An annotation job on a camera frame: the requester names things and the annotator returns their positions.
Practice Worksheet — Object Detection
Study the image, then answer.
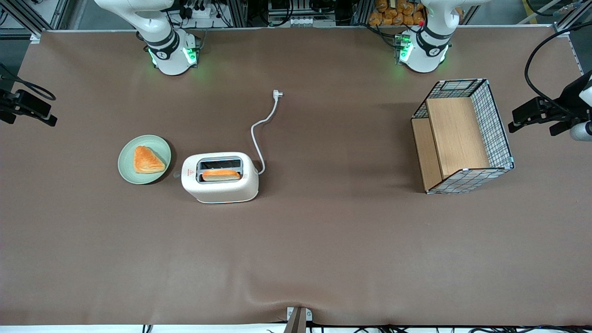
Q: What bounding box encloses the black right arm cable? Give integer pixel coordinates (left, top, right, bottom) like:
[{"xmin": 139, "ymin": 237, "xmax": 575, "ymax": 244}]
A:
[{"xmin": 0, "ymin": 62, "xmax": 56, "ymax": 101}]

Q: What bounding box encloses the white two-slot toaster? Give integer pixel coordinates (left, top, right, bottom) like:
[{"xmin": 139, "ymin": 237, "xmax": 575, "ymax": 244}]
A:
[{"xmin": 174, "ymin": 152, "xmax": 259, "ymax": 204}]

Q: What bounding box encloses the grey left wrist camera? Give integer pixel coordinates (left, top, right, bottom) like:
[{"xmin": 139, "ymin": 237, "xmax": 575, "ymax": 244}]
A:
[{"xmin": 570, "ymin": 121, "xmax": 592, "ymax": 142}]

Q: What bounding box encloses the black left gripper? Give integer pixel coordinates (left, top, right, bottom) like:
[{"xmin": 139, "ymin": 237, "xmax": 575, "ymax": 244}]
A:
[{"xmin": 509, "ymin": 69, "xmax": 592, "ymax": 136}]

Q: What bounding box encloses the wooden step shelf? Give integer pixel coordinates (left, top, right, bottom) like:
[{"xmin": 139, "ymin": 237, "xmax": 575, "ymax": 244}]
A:
[{"xmin": 412, "ymin": 97, "xmax": 491, "ymax": 192}]

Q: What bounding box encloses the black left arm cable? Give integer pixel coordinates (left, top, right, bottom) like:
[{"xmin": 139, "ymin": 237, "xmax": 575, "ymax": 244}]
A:
[{"xmin": 524, "ymin": 22, "xmax": 592, "ymax": 117}]

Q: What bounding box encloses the pale green round plate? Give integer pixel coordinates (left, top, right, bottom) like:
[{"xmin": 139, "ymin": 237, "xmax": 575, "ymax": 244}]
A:
[{"xmin": 117, "ymin": 135, "xmax": 172, "ymax": 185}]

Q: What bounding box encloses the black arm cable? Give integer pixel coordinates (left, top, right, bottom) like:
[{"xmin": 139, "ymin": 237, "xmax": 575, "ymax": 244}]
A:
[
  {"xmin": 524, "ymin": 22, "xmax": 592, "ymax": 117},
  {"xmin": 0, "ymin": 62, "xmax": 56, "ymax": 101}
]

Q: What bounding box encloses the pile of orange buns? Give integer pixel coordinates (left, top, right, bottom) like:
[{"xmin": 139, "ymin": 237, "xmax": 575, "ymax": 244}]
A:
[{"xmin": 369, "ymin": 0, "xmax": 427, "ymax": 27}]

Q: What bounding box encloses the wire mesh basket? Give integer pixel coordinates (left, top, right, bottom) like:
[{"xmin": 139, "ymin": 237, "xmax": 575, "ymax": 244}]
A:
[{"xmin": 411, "ymin": 79, "xmax": 515, "ymax": 195}]

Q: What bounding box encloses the aluminium frame profile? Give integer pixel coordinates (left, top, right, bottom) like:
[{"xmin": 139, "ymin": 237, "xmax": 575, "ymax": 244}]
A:
[
  {"xmin": 553, "ymin": 0, "xmax": 592, "ymax": 34},
  {"xmin": 0, "ymin": 0, "xmax": 70, "ymax": 40}
]

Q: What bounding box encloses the triangular golden pastry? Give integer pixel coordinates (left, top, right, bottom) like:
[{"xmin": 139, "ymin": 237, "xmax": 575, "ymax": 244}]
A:
[{"xmin": 134, "ymin": 146, "xmax": 167, "ymax": 174}]

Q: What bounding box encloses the brown table mat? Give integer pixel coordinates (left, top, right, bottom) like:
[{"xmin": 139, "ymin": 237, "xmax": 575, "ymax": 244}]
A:
[{"xmin": 0, "ymin": 25, "xmax": 592, "ymax": 327}]

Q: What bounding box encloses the white power strip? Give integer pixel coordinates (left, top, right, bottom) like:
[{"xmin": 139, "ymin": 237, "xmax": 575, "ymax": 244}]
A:
[{"xmin": 183, "ymin": 4, "xmax": 210, "ymax": 19}]

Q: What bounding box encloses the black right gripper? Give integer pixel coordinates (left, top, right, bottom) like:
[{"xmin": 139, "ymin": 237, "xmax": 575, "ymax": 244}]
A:
[{"xmin": 0, "ymin": 88, "xmax": 58, "ymax": 126}]

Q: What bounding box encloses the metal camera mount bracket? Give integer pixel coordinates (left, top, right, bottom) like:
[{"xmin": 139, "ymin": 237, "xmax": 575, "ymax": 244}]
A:
[{"xmin": 286, "ymin": 306, "xmax": 313, "ymax": 333}]

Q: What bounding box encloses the white toaster power cable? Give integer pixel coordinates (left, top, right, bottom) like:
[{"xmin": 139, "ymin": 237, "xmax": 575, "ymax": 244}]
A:
[{"xmin": 250, "ymin": 90, "xmax": 284, "ymax": 175}]

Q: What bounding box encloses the toast bread slice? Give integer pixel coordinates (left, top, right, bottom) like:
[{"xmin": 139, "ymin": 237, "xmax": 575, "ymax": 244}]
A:
[{"xmin": 202, "ymin": 169, "xmax": 241, "ymax": 181}]

